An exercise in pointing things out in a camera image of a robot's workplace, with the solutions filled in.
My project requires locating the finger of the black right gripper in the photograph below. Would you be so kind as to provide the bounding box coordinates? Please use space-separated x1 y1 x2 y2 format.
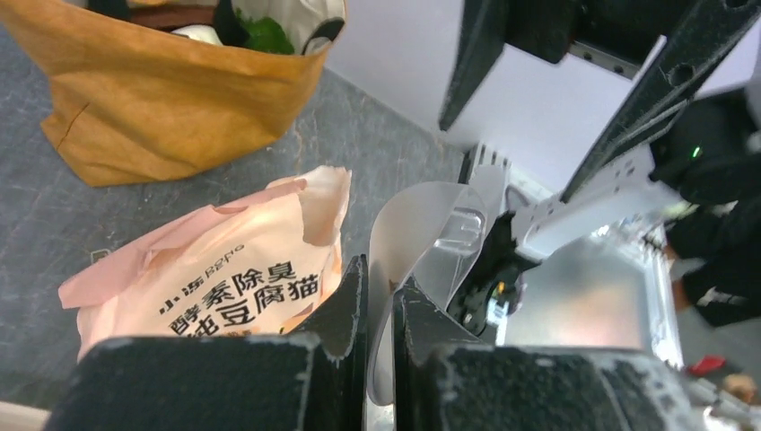
438 0 510 131
560 1 760 203

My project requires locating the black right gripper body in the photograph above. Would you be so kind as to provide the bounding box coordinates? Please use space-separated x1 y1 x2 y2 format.
505 0 695 80

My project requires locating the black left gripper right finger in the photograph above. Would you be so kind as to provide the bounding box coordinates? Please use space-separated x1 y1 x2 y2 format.
392 280 704 430

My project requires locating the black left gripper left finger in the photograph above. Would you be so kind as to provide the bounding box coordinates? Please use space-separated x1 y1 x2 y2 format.
45 255 368 430

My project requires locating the pink cat litter bag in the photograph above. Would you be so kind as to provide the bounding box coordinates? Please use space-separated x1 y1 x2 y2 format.
58 166 352 353

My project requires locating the clear plastic scoop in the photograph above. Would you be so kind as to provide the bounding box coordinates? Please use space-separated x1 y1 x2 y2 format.
367 181 492 406

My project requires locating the orange paper bag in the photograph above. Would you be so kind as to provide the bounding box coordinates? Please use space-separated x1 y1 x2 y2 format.
1 1 347 187

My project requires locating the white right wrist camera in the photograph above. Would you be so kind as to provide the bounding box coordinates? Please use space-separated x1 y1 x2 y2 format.
512 145 681 262

